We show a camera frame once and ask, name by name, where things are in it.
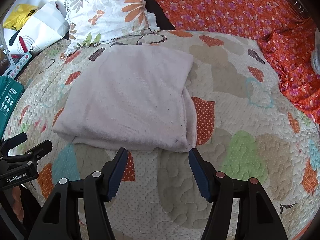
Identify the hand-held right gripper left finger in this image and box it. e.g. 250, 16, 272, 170
27, 147, 129, 240

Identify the grey sock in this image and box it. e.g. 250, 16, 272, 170
310, 50, 320, 75

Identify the perforated metal bar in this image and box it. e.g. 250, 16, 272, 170
0, 29, 16, 67

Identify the white cardigan with orange flowers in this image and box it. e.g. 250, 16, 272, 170
52, 44, 197, 153

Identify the white paper bag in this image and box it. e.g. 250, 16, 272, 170
9, 0, 70, 53

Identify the quilted patchwork bed cover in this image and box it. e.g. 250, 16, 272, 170
0, 29, 320, 240

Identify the orange floral cloth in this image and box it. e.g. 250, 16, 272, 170
141, 0, 320, 124

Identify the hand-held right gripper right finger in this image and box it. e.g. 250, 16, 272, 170
188, 148, 288, 240

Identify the yellow plastic bag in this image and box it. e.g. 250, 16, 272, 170
2, 4, 40, 31

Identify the green box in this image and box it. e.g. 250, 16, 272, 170
0, 76, 25, 138

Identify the flat box with coloured dots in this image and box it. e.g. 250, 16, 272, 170
7, 51, 34, 78

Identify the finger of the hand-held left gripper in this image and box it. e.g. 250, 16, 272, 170
0, 132, 28, 154
0, 140, 53, 167

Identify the white floral pillow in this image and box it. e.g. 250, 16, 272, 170
61, 0, 160, 55

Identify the person's left hand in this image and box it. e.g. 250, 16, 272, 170
11, 186, 25, 222

